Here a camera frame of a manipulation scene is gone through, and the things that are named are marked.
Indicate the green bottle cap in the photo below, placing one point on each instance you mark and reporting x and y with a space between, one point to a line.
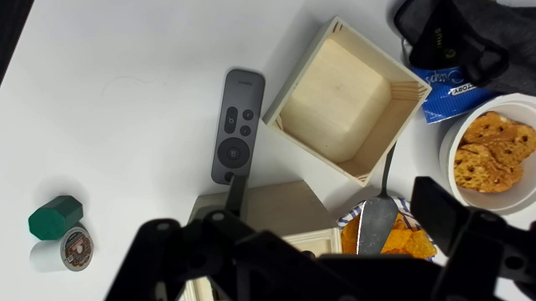
54 218

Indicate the blue patterned plate with chips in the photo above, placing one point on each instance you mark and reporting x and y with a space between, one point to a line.
406 208

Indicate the wooden shape sorter box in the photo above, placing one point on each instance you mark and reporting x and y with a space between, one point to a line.
279 210

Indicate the white bowl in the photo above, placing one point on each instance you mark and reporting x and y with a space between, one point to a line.
516 198

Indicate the black cloth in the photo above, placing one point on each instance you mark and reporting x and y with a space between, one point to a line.
491 34

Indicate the open wooden tray box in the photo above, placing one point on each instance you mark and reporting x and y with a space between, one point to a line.
336 103

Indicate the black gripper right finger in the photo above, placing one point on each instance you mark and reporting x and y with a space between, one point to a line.
438 215

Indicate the gray remote control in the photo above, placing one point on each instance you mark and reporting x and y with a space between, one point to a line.
237 128

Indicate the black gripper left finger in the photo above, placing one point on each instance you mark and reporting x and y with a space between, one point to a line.
237 197

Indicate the blue snack packet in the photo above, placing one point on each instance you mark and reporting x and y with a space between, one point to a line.
449 98

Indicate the orange chips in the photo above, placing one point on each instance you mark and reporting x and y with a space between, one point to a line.
411 243

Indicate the brown pretzel crackers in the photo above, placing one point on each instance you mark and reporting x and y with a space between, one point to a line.
488 151

